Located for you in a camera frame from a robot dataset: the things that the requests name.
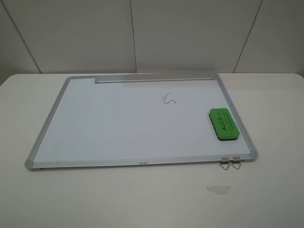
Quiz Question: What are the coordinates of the clear tape piece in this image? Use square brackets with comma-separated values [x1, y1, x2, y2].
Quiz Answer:
[206, 186, 230, 195]

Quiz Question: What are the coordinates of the right metal hanging clip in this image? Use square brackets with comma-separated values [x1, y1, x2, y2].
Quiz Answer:
[231, 157, 242, 170]

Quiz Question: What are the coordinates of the white whiteboard with aluminium frame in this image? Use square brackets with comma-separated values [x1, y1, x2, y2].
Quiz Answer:
[25, 72, 258, 171]

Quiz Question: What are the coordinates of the left metal hanging clip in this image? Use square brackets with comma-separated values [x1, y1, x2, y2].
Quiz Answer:
[219, 157, 230, 171]

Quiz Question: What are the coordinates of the green whiteboard eraser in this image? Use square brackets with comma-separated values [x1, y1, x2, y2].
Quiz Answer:
[209, 108, 240, 141]

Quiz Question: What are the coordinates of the metal hanging clip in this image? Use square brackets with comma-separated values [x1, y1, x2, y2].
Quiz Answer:
[219, 157, 230, 171]
[231, 157, 242, 170]

